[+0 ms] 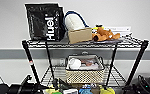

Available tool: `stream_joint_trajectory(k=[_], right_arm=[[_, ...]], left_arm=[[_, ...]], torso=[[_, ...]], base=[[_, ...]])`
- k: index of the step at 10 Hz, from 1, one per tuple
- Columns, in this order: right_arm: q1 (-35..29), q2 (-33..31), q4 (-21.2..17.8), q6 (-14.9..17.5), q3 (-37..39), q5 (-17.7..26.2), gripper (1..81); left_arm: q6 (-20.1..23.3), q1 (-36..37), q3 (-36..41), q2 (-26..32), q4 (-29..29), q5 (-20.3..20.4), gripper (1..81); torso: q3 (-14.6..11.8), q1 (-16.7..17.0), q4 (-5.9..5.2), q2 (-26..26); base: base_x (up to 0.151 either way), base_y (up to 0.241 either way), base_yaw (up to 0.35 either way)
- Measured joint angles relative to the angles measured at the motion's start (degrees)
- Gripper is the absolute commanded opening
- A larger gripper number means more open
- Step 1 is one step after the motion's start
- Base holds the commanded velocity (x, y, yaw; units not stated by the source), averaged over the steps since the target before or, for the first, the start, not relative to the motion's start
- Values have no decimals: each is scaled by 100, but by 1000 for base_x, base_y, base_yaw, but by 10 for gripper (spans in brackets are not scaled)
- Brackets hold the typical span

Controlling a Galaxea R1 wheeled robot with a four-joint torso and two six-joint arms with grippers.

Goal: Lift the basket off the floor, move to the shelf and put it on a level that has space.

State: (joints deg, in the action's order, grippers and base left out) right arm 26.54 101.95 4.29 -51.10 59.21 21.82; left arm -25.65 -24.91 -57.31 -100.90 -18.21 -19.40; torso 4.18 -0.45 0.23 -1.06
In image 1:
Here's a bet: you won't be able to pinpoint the grey printed box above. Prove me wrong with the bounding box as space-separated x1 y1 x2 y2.
62 87 79 94

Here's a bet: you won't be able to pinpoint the white bag with blue handle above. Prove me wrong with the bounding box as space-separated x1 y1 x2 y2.
63 10 90 34

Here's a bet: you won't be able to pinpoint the flat white box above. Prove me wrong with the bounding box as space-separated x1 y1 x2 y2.
108 26 132 40

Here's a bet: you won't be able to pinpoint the wall sockets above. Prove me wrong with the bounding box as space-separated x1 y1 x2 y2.
78 50 89 56

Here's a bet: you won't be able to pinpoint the magazine with face print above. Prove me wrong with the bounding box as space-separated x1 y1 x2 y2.
80 58 101 71

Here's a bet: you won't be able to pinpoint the small cardboard box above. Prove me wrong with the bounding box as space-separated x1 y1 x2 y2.
67 27 94 45

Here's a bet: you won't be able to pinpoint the large yellow toy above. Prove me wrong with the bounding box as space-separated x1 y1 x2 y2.
98 85 116 94

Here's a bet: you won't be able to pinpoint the orange plush toy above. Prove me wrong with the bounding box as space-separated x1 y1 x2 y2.
90 24 122 43

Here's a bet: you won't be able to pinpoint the black wire shelf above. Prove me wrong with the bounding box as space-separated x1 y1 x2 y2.
21 35 150 94

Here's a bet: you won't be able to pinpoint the white round object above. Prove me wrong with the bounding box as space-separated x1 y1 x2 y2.
68 58 82 71

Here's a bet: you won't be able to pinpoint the blue toy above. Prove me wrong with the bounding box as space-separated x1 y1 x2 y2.
78 85 94 94

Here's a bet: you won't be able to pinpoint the long grey wall band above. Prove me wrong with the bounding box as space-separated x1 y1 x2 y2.
0 48 150 61

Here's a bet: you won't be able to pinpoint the black Huel bag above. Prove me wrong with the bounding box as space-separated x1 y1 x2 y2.
24 3 66 43

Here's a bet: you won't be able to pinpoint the pale basket with dark spots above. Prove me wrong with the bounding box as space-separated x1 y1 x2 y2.
64 53 106 85

